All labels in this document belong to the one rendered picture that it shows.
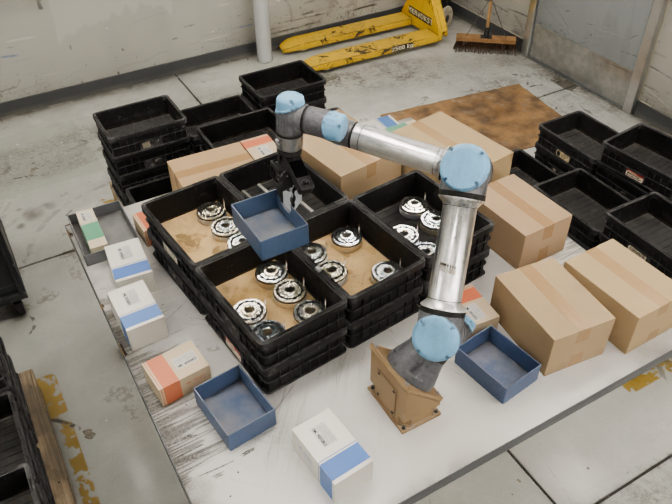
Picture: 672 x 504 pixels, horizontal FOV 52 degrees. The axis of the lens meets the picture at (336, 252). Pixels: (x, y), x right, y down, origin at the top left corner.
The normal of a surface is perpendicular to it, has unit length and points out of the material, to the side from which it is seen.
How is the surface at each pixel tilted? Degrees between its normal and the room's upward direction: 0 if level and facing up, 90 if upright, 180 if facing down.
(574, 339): 90
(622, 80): 90
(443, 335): 61
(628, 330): 90
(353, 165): 0
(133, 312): 0
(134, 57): 90
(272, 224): 1
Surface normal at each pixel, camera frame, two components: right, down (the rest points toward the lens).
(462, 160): -0.26, -0.10
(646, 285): -0.01, -0.76
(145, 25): 0.50, 0.56
